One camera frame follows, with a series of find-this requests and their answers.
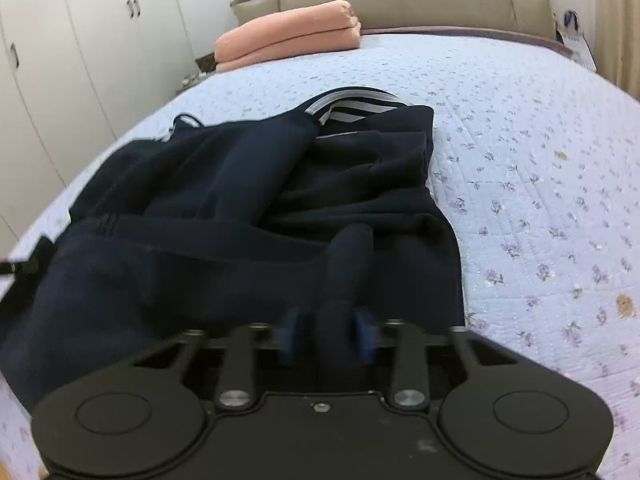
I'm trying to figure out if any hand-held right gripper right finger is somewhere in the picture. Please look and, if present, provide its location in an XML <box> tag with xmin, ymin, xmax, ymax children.
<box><xmin>351</xmin><ymin>307</ymin><xmax>522</xmax><ymax>409</ymax></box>

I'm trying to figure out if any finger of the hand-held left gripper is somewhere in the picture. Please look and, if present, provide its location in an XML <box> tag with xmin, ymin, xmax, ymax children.
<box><xmin>0</xmin><ymin>232</ymin><xmax>57</xmax><ymax>281</ymax></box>

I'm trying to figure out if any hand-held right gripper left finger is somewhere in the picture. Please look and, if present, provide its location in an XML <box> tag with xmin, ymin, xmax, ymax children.
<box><xmin>131</xmin><ymin>307</ymin><xmax>302</xmax><ymax>409</ymax></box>

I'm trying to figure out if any navy striped-sleeve hoodie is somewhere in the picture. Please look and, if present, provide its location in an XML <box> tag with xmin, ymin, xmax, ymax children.
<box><xmin>0</xmin><ymin>87</ymin><xmax>467</xmax><ymax>413</ymax></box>

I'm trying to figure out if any white wardrobe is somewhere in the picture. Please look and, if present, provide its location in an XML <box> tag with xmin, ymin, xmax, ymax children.
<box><xmin>0</xmin><ymin>0</ymin><xmax>198</xmax><ymax>246</ymax></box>

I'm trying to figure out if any bed with floral quilt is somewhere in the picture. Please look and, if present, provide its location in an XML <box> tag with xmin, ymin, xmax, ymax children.
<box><xmin>0</xmin><ymin>27</ymin><xmax>640</xmax><ymax>480</ymax></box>

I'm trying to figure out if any beige nightstand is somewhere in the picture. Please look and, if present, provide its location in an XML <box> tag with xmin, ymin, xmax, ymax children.
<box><xmin>176</xmin><ymin>71</ymin><xmax>217</xmax><ymax>95</ymax></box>

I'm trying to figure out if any folded pink blanket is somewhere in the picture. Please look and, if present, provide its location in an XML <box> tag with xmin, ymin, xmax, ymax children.
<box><xmin>214</xmin><ymin>0</ymin><xmax>363</xmax><ymax>74</ymax></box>

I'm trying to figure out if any beige curtain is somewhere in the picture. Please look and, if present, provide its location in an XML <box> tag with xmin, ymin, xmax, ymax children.
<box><xmin>591</xmin><ymin>0</ymin><xmax>640</xmax><ymax>102</ymax></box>

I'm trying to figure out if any white bag with blue handles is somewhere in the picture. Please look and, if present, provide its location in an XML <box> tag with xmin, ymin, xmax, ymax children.
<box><xmin>554</xmin><ymin>9</ymin><xmax>599</xmax><ymax>72</ymax></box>

